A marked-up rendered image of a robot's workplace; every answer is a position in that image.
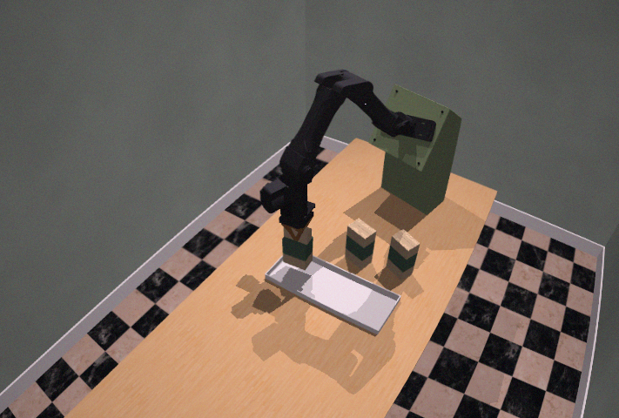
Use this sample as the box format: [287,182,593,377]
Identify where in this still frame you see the white rectangular tray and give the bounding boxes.
[265,256,401,335]

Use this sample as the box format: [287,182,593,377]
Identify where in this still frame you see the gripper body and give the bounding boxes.
[279,198,315,229]

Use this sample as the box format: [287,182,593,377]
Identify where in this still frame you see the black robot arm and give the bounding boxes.
[260,70,436,218]

